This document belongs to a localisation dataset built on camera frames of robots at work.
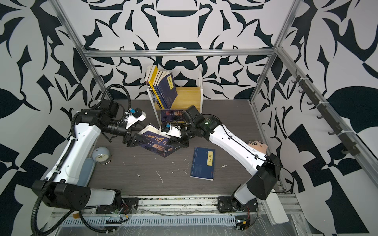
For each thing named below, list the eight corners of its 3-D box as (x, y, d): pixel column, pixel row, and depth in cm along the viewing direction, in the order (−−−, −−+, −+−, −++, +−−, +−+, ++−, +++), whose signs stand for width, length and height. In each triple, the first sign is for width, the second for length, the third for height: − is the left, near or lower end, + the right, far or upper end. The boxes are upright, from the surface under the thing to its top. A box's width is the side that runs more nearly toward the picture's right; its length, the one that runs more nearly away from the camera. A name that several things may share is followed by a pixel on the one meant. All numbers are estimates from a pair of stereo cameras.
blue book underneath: (189, 176, 85) (189, 175, 84) (194, 147, 97) (194, 146, 95) (213, 180, 84) (213, 179, 82) (214, 150, 96) (215, 149, 94)
